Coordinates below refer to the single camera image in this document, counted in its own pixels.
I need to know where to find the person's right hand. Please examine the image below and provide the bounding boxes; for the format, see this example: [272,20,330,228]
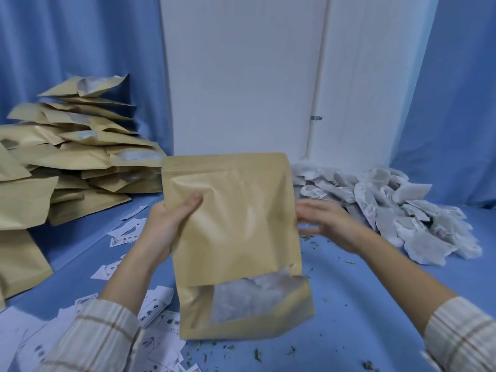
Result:
[295,198,368,255]

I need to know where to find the person's right forearm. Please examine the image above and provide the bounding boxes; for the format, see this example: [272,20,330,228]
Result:
[352,228,496,372]

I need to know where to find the person's left hand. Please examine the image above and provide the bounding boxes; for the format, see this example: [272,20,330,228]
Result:
[144,191,205,262]

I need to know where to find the blue curtain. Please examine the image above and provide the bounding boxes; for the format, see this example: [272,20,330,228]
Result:
[390,0,496,210]
[0,0,174,156]

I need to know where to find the white paper labels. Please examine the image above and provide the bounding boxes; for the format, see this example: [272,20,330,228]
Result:
[0,205,202,372]

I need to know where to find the pile of white tea bags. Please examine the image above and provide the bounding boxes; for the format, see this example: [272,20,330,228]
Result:
[290,160,483,267]

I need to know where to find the white wall pipe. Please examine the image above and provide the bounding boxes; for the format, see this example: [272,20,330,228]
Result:
[305,0,334,159]

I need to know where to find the pile of kraft pouches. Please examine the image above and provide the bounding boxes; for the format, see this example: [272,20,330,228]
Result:
[0,74,167,313]

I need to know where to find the kraft pouch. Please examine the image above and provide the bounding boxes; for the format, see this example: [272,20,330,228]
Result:
[161,152,315,342]

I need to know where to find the person's left forearm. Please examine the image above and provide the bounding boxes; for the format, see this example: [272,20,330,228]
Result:
[35,243,171,372]

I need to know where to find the blue table cover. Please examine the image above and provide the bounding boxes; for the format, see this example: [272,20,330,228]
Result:
[0,193,496,372]

